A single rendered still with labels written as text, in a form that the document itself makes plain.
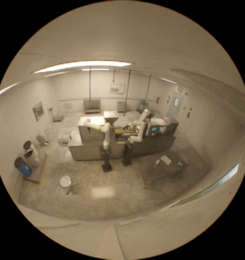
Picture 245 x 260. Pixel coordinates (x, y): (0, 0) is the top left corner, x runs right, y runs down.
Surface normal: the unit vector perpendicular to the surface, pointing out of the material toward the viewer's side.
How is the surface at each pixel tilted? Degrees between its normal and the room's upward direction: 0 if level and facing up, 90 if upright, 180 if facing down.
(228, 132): 90
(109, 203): 0
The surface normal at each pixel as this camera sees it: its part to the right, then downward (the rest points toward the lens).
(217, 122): -0.97, 0.04
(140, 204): 0.11, -0.80
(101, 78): 0.22, 0.60
